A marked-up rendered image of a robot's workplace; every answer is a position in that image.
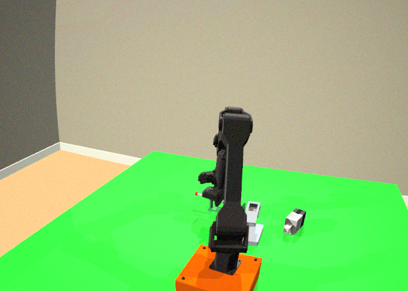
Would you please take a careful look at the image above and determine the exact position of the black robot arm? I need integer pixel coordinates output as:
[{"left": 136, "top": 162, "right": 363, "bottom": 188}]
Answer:
[{"left": 208, "top": 107, "right": 253, "bottom": 276}]

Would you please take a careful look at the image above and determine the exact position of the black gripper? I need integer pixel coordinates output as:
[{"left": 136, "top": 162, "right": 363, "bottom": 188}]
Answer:
[{"left": 201, "top": 167, "right": 226, "bottom": 207}]

